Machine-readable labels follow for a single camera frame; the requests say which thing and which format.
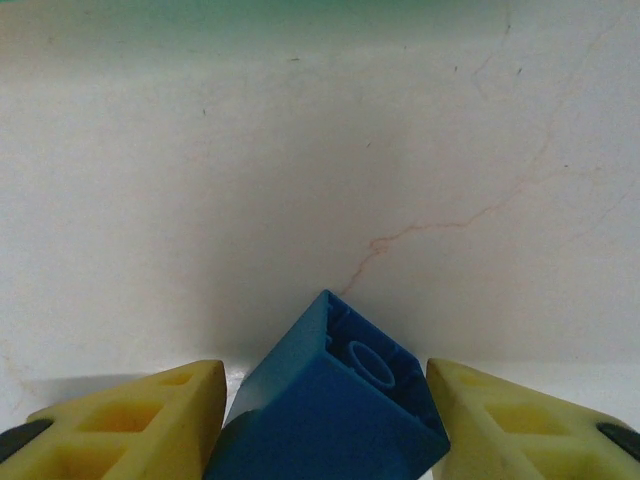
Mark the blue lego brick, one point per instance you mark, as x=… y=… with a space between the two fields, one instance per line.
x=330 y=425

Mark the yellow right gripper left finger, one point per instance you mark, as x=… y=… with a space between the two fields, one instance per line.
x=125 y=440

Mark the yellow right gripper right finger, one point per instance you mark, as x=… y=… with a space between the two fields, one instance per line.
x=525 y=440

